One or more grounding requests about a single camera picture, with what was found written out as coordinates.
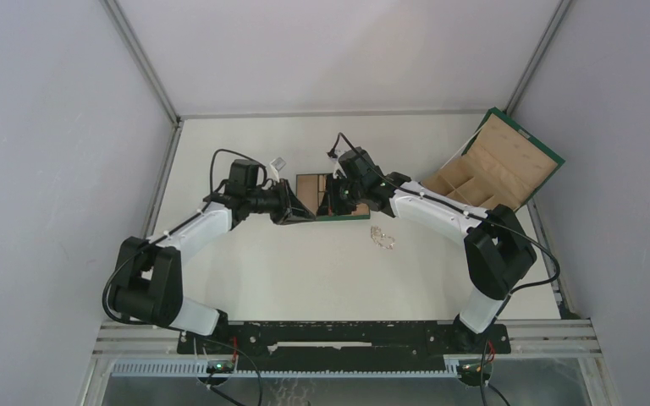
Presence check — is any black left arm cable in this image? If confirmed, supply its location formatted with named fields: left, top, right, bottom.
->
left=102, top=149, right=277, bottom=326

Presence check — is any green open jewelry box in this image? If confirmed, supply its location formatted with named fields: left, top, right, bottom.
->
left=421, top=107, right=565, bottom=211

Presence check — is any green jewelry tray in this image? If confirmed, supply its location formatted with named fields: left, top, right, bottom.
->
left=296, top=173, right=371, bottom=222

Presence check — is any silver crystal necklace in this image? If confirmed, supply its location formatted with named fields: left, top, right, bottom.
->
left=369, top=225, right=397, bottom=251

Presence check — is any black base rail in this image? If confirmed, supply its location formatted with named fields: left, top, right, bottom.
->
left=176, top=321, right=512, bottom=374

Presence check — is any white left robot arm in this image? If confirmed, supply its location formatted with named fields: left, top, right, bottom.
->
left=102, top=158, right=316, bottom=353

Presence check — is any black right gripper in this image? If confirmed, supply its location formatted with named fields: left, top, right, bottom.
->
left=317, top=173, right=366, bottom=217

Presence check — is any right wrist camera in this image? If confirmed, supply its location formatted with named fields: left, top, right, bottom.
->
left=328, top=155, right=344, bottom=177

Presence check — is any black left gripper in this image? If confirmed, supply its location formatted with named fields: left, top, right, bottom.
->
left=246, top=178, right=315, bottom=226

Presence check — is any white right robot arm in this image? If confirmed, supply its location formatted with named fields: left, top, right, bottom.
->
left=327, top=147, right=537, bottom=352

